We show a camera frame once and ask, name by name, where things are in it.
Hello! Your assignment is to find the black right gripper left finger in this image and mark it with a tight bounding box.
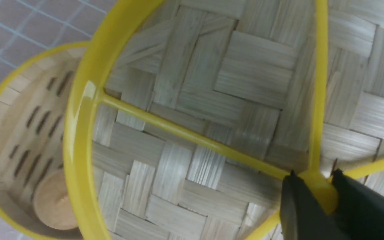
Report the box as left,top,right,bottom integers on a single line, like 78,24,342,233
279,172,349,240

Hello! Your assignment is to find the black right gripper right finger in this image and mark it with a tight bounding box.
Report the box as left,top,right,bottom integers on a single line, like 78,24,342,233
332,170,384,240

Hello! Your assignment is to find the yellow bamboo steamer lid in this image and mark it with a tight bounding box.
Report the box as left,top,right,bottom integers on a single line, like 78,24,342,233
64,0,384,240

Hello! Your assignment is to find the yellow bamboo steamer basket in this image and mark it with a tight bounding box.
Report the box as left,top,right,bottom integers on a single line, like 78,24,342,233
0,41,89,240

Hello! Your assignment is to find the round tan bun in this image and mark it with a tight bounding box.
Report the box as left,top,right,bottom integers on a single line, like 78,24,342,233
32,169,78,230

